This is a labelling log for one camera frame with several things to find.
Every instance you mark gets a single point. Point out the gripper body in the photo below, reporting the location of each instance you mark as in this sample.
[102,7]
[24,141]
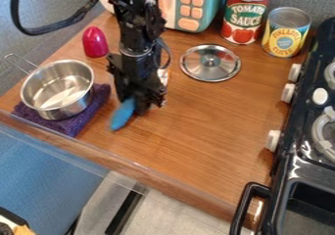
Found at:
[133,67]

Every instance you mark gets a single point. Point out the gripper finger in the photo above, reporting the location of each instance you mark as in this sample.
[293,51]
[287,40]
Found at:
[125,91]
[152,98]

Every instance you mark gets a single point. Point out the blue spoon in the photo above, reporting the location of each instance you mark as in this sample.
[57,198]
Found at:
[121,115]

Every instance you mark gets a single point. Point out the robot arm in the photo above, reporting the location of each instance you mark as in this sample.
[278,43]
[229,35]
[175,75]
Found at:
[133,20]

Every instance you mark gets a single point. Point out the red toy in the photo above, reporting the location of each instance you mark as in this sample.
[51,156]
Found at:
[94,42]

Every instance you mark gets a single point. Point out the purple cloth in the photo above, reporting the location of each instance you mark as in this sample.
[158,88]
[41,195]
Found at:
[72,123]

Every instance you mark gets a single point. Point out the silver pot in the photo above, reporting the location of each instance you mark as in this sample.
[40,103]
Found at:
[56,88]

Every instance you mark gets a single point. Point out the silver lid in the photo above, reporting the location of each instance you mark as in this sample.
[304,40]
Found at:
[210,62]

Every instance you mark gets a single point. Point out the toy microwave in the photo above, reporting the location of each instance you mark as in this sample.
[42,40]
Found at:
[196,5]

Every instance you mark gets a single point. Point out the red tomato can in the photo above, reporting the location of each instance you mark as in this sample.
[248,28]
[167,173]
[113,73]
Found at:
[244,15]

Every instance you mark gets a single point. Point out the yellow pineapple can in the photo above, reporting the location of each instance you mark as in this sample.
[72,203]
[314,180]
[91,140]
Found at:
[285,33]

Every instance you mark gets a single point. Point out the toy stove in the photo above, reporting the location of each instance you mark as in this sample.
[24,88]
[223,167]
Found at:
[305,141]

